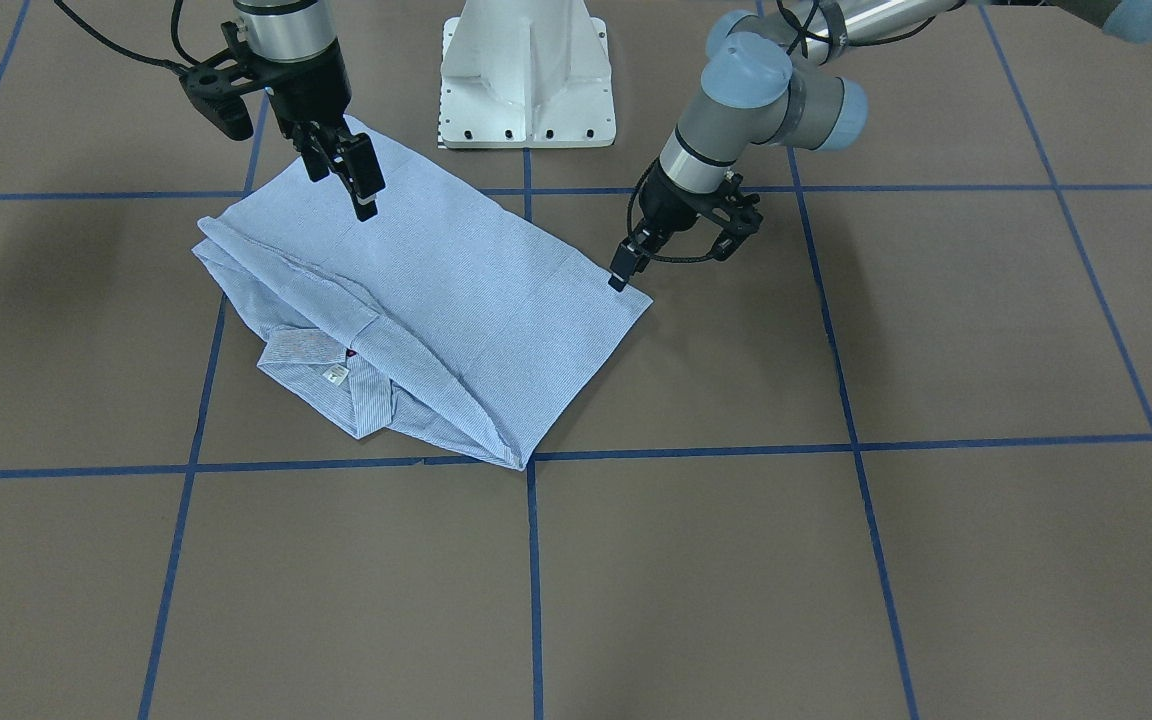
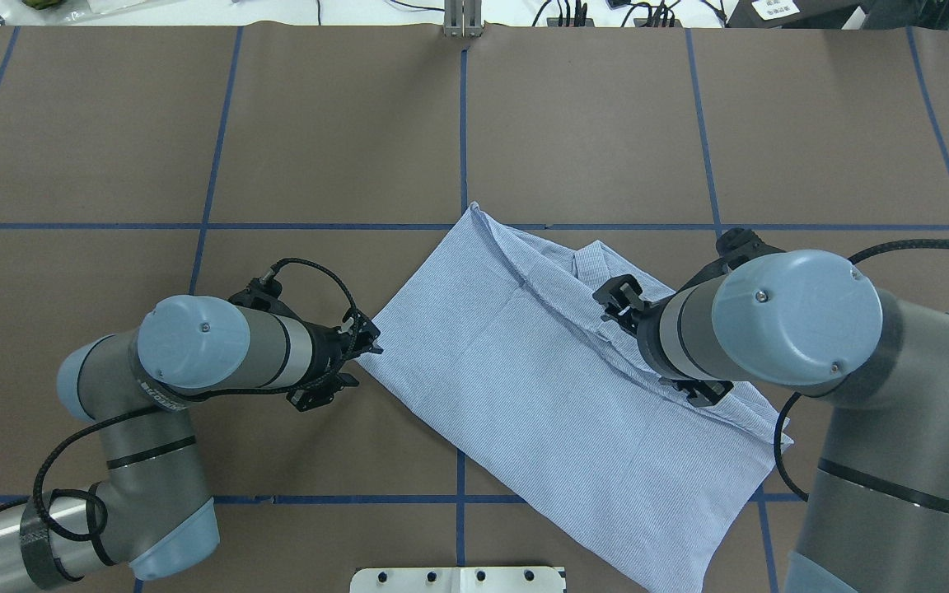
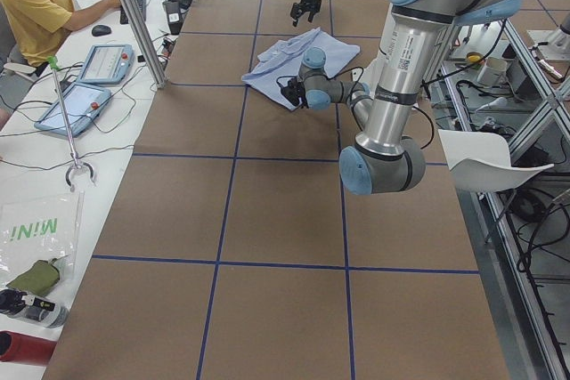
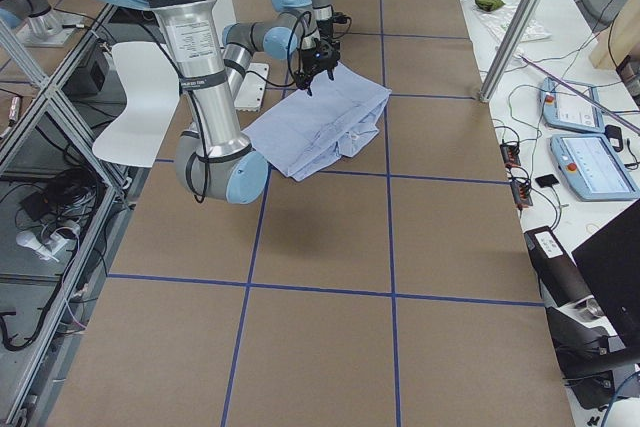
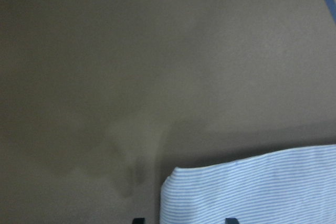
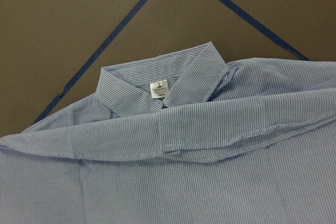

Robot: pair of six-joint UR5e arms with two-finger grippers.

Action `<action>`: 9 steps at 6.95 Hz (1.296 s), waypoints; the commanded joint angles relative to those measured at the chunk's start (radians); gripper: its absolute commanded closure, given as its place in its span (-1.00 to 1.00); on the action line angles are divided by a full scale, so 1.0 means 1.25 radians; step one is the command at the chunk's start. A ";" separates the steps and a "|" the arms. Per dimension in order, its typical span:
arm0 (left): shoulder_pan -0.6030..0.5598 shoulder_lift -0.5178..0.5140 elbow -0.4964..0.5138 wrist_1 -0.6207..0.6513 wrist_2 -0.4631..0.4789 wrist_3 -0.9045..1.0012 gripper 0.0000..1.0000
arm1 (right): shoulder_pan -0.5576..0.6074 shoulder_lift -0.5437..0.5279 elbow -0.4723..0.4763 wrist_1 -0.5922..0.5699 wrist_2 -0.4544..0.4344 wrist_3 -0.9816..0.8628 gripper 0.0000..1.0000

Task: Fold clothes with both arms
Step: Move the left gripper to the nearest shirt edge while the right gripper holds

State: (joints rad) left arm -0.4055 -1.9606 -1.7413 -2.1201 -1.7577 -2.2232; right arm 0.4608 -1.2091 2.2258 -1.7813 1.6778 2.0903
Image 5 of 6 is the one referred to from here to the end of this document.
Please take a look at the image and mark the light blue striped shirt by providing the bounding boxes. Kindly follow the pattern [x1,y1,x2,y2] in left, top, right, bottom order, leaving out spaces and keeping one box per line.
[160,145,335,223]

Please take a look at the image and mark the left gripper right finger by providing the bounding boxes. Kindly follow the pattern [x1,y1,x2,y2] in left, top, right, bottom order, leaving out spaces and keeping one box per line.
[225,218,238,224]

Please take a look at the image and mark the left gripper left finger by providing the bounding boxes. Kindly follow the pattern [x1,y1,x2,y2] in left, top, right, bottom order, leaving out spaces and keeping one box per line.
[132,218,145,224]

